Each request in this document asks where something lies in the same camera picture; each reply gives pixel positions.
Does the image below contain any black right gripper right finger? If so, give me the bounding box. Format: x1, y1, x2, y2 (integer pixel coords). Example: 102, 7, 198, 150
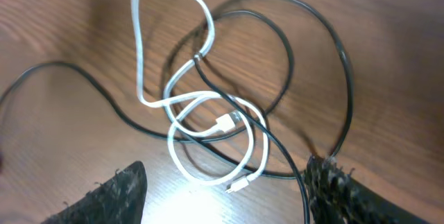
303, 156, 426, 224

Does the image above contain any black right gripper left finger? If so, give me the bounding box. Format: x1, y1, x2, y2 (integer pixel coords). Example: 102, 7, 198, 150
44, 161, 148, 224

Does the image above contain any black USB cable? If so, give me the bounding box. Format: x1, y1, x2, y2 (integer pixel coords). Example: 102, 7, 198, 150
0, 0, 355, 224

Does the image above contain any white USB cable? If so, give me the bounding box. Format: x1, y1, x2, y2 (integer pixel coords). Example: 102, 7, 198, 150
130, 0, 271, 194

